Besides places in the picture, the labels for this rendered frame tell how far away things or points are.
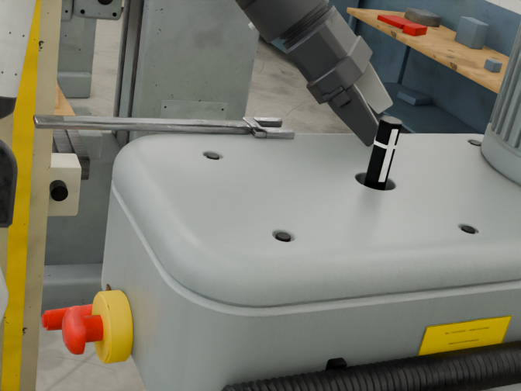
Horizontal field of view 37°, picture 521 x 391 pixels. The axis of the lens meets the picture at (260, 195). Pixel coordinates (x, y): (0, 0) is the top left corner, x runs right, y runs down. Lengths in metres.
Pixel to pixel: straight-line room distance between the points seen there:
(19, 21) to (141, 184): 0.38
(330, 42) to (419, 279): 0.28
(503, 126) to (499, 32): 5.98
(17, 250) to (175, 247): 2.10
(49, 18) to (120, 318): 1.78
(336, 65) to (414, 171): 0.13
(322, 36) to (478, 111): 6.15
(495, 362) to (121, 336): 0.30
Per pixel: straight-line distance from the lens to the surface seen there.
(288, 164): 0.71
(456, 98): 7.14
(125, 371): 3.46
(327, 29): 0.79
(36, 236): 2.64
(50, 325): 0.78
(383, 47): 8.06
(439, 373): 0.64
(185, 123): 0.74
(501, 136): 0.82
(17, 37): 0.97
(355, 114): 0.78
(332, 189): 0.68
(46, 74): 2.41
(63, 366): 3.47
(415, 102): 6.99
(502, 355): 0.68
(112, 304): 0.66
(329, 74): 0.77
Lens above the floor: 2.16
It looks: 25 degrees down
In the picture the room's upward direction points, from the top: 11 degrees clockwise
